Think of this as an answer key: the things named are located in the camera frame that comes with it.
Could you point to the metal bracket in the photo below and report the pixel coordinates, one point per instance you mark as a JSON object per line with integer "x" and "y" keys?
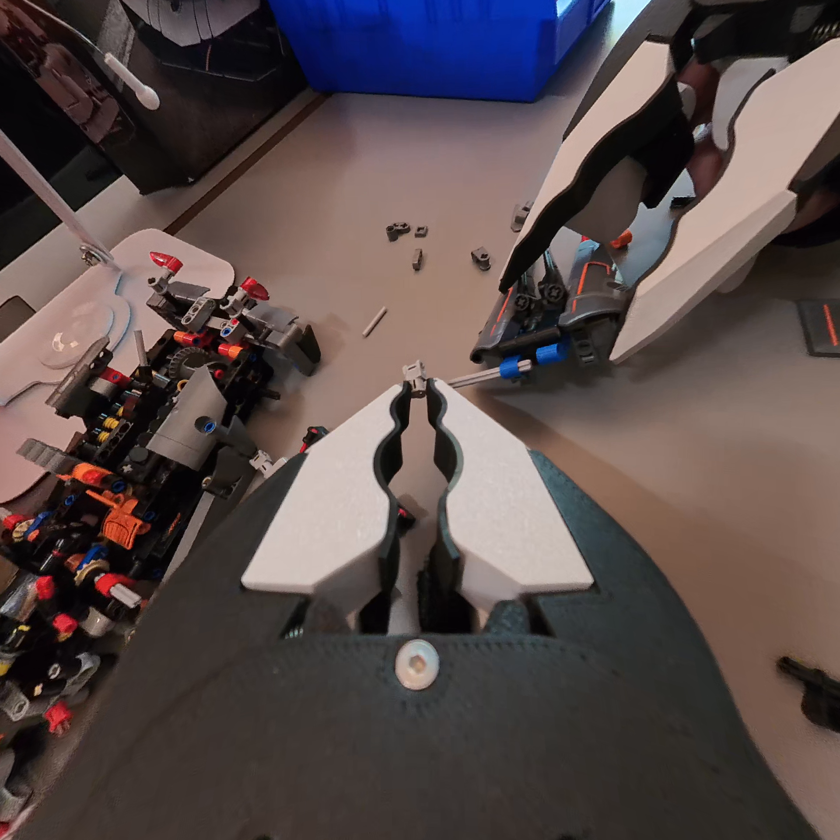
{"x": 96, "y": 253}

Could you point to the lego set box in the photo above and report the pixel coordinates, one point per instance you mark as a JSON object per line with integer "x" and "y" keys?
{"x": 216, "y": 98}

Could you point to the blue plastic bin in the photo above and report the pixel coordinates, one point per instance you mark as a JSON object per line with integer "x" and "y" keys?
{"x": 426, "y": 46}

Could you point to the short light grey lego axle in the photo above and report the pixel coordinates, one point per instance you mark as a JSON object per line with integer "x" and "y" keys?
{"x": 375, "y": 321}

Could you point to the large lego vehicle build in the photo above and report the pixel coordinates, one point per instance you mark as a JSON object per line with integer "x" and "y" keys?
{"x": 164, "y": 407}

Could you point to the light grey lego axle connector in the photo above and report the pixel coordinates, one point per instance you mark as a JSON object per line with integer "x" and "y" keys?
{"x": 417, "y": 375}

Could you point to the dark grey orange-striped lego tile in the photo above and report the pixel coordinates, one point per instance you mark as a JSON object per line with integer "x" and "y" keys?
{"x": 820, "y": 328}

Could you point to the long light grey lego axle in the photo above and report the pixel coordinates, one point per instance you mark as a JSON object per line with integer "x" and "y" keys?
{"x": 479, "y": 376}

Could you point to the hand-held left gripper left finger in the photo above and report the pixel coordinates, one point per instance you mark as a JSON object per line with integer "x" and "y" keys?
{"x": 315, "y": 525}

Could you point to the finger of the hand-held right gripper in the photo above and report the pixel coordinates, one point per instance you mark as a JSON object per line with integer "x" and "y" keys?
{"x": 774, "y": 144}
{"x": 604, "y": 124}

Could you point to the white rounded base plate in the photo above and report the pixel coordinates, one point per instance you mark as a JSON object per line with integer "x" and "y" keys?
{"x": 164, "y": 249}

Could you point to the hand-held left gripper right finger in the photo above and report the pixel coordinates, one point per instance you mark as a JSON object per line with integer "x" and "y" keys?
{"x": 518, "y": 525}

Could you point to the black lego T connector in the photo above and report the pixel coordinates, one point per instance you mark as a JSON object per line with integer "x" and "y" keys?
{"x": 817, "y": 689}

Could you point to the clear plastic disc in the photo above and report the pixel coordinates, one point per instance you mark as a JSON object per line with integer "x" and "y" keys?
{"x": 75, "y": 334}

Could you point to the dark grey curved lego connector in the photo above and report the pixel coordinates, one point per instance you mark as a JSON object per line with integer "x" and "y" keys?
{"x": 521, "y": 216}

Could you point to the grey winged lego assembly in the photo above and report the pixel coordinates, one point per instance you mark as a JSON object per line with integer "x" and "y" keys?
{"x": 558, "y": 308}

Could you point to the dark grey lego axle connector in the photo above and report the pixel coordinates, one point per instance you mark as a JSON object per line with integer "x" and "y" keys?
{"x": 481, "y": 258}

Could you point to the orange lego curved brick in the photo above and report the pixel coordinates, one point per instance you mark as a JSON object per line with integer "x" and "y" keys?
{"x": 621, "y": 239}

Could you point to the small black square lego piece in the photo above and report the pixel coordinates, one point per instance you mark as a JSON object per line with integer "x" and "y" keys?
{"x": 681, "y": 202}

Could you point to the dark grey double lego connector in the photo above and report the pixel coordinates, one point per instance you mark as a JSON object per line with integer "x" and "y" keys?
{"x": 397, "y": 231}

